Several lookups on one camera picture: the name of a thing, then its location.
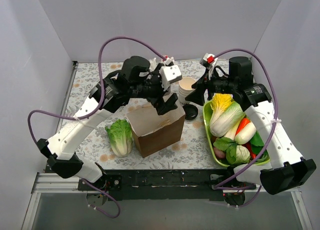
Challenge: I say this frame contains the brown pulp cup carrier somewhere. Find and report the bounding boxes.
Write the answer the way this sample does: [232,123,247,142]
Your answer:
[159,118,172,128]

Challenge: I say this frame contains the brown paper bag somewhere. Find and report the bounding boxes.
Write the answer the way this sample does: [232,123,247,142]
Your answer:
[127,101,186,158]

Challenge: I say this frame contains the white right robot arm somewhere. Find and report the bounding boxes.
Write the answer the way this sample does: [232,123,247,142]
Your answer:
[186,53,317,195]

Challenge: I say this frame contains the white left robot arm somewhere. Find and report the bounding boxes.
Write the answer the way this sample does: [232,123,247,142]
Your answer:
[37,56,182,190]

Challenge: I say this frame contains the stack of paper cups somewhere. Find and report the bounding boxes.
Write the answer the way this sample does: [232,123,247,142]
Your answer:
[178,77,196,104]

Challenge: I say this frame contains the green vegetable tray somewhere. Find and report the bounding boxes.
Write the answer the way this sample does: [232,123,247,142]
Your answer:
[202,101,270,167]

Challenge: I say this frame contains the black spare cup lid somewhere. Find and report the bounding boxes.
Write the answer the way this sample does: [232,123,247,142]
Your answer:
[183,104,199,121]

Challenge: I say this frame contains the yellow napa cabbage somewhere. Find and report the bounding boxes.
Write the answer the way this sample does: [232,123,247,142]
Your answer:
[210,93,233,122]

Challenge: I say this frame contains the orange carrot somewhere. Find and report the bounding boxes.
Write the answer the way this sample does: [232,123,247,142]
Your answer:
[235,118,251,135]

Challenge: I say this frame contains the green white napa cabbage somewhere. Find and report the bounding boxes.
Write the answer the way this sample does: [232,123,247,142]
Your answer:
[209,102,245,137]

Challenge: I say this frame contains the white radish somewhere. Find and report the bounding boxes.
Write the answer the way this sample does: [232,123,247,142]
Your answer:
[234,122,257,145]

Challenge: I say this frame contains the green leafy vegetable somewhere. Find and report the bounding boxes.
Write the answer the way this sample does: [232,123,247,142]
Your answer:
[213,132,264,165]

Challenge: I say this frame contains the floral table mat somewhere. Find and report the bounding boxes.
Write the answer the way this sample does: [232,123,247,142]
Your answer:
[64,60,225,170]

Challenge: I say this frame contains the purple red onion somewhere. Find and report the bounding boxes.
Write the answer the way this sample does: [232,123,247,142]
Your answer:
[213,147,226,160]

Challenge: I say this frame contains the red chili pepper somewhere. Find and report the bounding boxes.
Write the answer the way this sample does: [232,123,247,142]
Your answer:
[245,142,257,160]

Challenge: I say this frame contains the small white green cabbage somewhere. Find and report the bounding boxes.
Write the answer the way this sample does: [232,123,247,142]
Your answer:
[230,145,251,164]

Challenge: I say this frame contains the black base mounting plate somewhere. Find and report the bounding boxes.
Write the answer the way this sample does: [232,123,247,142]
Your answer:
[77,169,257,202]

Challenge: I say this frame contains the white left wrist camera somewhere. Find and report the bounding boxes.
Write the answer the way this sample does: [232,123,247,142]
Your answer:
[159,65,183,90]

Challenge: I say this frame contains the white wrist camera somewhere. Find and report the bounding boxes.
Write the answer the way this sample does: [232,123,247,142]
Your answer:
[159,65,183,90]
[199,53,218,80]

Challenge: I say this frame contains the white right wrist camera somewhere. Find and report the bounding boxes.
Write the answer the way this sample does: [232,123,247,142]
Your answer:
[199,53,218,80]

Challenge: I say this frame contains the aluminium frame rail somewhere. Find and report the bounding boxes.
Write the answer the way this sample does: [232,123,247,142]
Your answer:
[22,173,314,230]

